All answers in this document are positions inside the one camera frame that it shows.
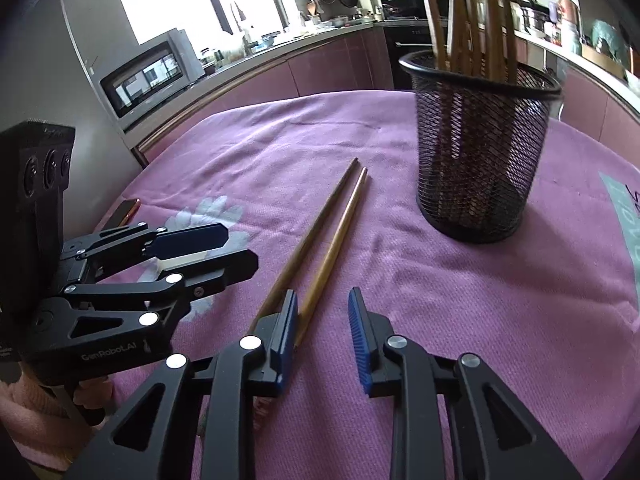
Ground person's left forearm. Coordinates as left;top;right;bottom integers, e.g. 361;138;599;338
0;365;81;472

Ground red-tipped wooden chopstick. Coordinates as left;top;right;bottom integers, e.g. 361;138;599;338
246;157;362;335
293;166;369;348

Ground steel pot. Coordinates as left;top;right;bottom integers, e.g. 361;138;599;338
520;4;552;36

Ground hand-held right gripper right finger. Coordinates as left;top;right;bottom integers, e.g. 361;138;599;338
347;286;585;480

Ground teal bag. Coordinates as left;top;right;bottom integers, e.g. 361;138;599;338
592;19;632;62

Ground bunch of wooden chopsticks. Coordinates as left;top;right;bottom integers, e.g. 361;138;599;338
417;0;523;226

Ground person's left hand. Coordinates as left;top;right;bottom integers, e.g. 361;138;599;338
72;376;117;426

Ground silver microwave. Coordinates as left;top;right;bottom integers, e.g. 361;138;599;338
99;27;207;122

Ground black mesh cup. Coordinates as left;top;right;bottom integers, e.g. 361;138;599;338
398;50;563;245

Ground smartphone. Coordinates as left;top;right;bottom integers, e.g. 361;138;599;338
102;198;142;229

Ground white kitchen counter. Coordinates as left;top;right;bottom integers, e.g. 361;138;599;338
515;29;640;127

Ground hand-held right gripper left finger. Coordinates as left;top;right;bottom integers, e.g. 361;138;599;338
65;289;299;480

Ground black built-in steam oven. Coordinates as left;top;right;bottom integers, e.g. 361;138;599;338
375;0;451;22

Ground grey kitchen counter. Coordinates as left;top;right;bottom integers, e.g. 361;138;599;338
127;16;388;151

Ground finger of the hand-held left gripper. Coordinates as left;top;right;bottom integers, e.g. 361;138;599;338
60;222;231;274
64;248;261;307

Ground pink kitchen cabinets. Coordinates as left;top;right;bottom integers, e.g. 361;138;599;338
140;29;397;162
550;60;640;152

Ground purple floral tablecloth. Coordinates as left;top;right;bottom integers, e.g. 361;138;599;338
95;89;640;480

